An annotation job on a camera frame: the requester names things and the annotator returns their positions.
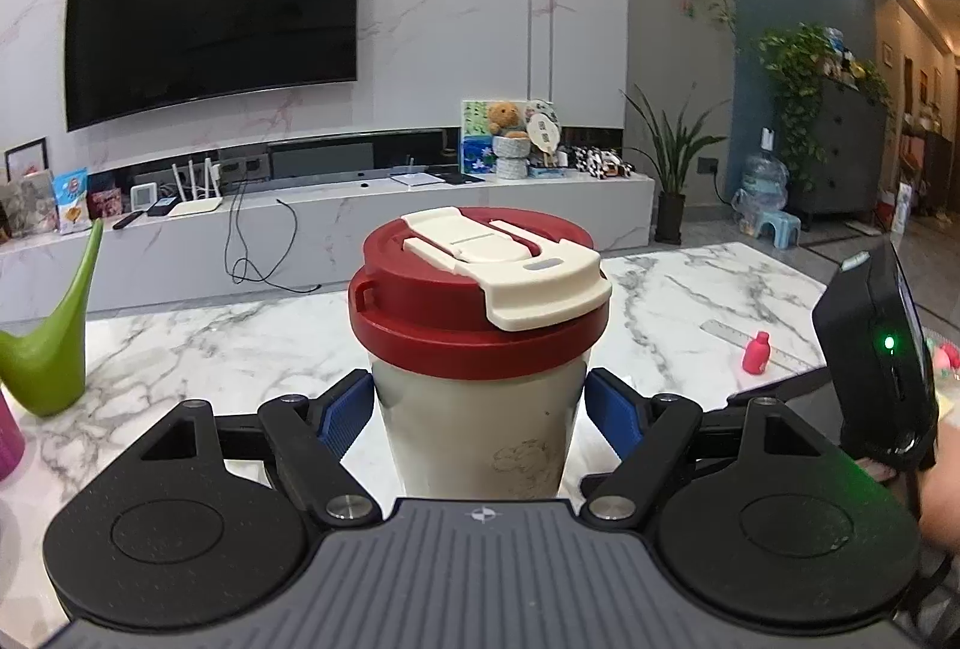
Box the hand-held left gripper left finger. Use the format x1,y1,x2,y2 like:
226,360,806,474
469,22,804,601
139,370,376,524

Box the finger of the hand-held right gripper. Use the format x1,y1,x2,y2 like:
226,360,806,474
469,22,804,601
720,367,835,440

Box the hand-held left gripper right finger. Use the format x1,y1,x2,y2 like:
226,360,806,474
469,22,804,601
582,367,824,524

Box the white cup with red lid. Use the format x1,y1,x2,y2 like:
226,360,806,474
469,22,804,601
347,206,614,500

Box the person's right forearm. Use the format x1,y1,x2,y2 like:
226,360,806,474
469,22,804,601
916,461,960,549

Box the small pink bottle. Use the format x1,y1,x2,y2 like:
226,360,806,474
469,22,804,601
741,331,773,375

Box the pink and green toy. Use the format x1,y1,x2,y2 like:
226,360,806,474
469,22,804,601
926,330,960,381

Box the clear ruler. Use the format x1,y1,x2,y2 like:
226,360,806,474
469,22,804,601
701,319,826,373

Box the small teal stool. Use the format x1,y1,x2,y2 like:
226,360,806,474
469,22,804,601
750,210,802,246

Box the blue water jug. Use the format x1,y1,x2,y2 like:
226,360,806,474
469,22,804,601
739,127,791,224

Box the grey sideboard cabinet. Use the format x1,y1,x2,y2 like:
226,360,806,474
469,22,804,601
787,79,890,222

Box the white marble television cabinet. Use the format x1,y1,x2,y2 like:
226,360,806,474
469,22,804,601
0,169,653,324

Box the black and white plush toys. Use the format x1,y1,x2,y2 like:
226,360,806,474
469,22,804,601
562,145,637,180

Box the grey flat media unit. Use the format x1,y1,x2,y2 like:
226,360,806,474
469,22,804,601
268,140,375,180

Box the white router with antennas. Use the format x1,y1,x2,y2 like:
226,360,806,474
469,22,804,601
171,163,224,218

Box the long-leaved potted plant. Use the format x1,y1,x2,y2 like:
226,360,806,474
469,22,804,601
622,82,730,246

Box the grey and white pot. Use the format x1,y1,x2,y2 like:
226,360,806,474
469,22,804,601
495,134,531,180

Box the trailing pothos plant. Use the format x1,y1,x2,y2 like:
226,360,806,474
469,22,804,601
757,23,895,194

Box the green and blue flower painting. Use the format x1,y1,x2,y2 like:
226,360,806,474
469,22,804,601
460,100,500,176

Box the round paper fan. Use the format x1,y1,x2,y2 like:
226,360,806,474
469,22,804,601
525,100,562,159

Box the green watering can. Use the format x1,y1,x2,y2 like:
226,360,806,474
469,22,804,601
0,218,104,417

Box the pink snack box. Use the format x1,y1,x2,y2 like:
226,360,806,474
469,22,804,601
86,187,123,222

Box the pink cup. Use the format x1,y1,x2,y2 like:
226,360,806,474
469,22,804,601
0,390,28,485

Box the blue snack bag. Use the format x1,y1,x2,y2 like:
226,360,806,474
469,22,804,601
51,167,92,237

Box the pale snack bag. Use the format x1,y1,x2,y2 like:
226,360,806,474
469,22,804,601
0,172,59,242

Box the black cable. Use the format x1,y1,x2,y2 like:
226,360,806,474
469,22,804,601
225,184,323,292

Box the black picture frame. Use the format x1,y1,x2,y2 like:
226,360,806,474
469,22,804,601
4,137,50,185

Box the black wall television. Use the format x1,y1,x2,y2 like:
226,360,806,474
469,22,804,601
64,0,361,133

